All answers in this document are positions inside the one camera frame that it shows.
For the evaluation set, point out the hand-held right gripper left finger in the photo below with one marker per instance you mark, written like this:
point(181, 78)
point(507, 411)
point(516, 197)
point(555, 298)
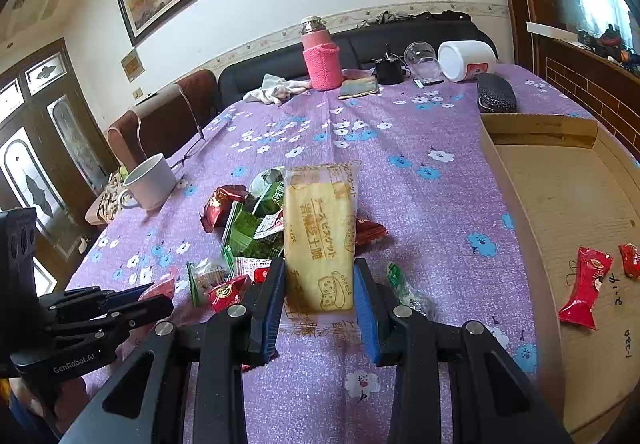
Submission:
point(272, 304)

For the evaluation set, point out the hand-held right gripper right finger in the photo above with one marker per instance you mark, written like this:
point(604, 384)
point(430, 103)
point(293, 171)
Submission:
point(367, 309)

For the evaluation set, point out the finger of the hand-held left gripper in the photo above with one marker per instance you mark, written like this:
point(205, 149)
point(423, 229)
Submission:
point(145, 309)
point(125, 293)

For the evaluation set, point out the pink cartoon snack packet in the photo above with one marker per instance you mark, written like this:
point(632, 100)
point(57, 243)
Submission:
point(162, 286)

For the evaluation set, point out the green triangular snack packet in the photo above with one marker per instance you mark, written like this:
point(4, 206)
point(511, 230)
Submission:
point(260, 248)
point(242, 224)

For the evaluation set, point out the yellow biscuit packet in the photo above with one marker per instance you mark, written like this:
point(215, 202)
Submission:
point(320, 234)

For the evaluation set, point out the green and white tea packet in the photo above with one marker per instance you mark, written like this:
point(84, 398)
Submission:
point(270, 196)

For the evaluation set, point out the shallow cardboard box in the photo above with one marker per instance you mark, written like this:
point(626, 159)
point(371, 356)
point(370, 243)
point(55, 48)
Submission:
point(550, 204)

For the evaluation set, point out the person's left hand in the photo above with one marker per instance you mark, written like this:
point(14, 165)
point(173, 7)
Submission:
point(65, 399)

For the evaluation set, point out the floral cushion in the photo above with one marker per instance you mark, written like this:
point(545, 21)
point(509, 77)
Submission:
point(107, 199)

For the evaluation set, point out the purple floral tablecloth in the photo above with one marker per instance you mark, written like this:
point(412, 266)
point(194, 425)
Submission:
point(400, 204)

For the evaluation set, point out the white mug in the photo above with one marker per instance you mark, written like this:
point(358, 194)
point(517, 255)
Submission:
point(150, 184)

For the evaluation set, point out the wooden glass door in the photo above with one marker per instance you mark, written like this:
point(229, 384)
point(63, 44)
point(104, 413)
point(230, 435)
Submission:
point(60, 133)

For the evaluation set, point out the thin-framed eyeglasses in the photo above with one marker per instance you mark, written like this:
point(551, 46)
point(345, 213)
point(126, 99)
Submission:
point(183, 158)

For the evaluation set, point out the brown armchair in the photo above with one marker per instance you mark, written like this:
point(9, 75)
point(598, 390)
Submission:
point(150, 123)
point(200, 93)

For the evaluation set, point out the crumpled white cloth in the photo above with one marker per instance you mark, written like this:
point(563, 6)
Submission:
point(275, 91)

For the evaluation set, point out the red cartoon snack packet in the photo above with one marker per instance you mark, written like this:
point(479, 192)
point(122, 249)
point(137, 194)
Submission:
point(585, 289)

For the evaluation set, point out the olive fabric pouch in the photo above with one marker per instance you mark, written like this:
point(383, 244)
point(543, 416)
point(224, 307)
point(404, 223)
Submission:
point(359, 87)

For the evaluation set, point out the black pen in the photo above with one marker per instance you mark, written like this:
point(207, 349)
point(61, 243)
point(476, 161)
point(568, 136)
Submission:
point(427, 83)

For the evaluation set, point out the small black container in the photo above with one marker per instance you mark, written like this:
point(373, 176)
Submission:
point(390, 72)

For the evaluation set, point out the pink thermos bottle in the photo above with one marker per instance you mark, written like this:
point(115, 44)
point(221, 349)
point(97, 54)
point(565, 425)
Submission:
point(320, 63)

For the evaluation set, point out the black glasses case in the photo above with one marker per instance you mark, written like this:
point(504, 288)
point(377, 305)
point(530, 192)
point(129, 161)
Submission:
point(496, 93)

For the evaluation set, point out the clear glass cup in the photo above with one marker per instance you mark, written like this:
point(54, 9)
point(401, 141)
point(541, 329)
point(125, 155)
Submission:
point(422, 61)

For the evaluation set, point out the small red snack packet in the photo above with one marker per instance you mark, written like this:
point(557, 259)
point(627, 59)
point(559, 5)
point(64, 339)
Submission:
point(630, 261)

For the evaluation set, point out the white plastic jar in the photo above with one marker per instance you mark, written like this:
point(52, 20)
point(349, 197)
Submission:
point(467, 61)

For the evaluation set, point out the black sofa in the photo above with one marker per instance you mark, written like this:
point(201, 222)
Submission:
point(360, 41)

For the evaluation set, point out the dark clothing heap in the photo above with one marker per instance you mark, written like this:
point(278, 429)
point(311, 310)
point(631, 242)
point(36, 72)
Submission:
point(415, 16)

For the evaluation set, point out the wooden brick-pattern counter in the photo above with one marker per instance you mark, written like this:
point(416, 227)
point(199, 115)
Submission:
point(590, 78)

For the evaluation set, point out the white flat box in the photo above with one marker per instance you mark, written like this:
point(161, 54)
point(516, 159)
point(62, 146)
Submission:
point(545, 28)

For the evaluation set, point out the heap of assorted clutter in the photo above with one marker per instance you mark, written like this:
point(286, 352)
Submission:
point(610, 43)

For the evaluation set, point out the wall socket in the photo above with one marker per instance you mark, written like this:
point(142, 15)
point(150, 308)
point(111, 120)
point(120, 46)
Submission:
point(138, 92)

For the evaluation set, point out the gold wall plaque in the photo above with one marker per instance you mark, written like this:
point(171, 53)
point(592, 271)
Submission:
point(132, 64)

